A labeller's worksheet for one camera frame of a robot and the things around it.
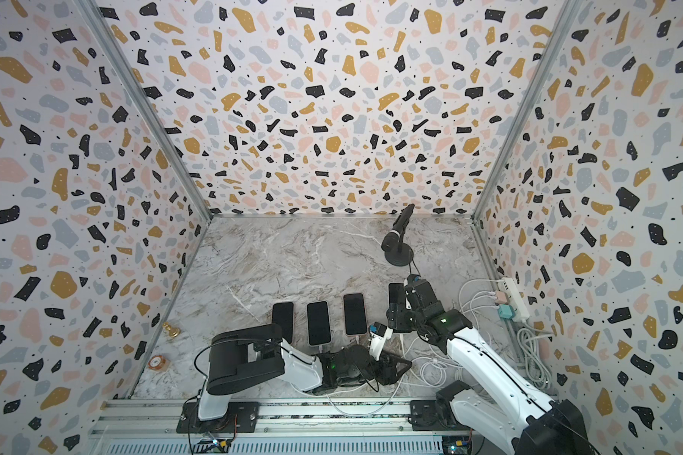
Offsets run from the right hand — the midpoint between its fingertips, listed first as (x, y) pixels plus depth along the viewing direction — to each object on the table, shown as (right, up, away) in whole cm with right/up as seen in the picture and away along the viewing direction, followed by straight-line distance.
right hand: (398, 313), depth 83 cm
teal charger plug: (+37, -2, +11) cm, 39 cm away
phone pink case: (-36, -3, +10) cm, 38 cm away
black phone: (+1, +4, +11) cm, 11 cm away
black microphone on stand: (+3, +16, +27) cm, 32 cm away
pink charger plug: (+37, +1, +14) cm, 40 cm away
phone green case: (-24, -6, +8) cm, 26 cm away
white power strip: (+41, +1, +12) cm, 43 cm away
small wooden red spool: (-68, -13, -3) cm, 69 cm away
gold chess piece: (-69, -7, +5) cm, 69 cm away
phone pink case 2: (-13, -4, +9) cm, 16 cm away
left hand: (+3, -13, -7) cm, 15 cm away
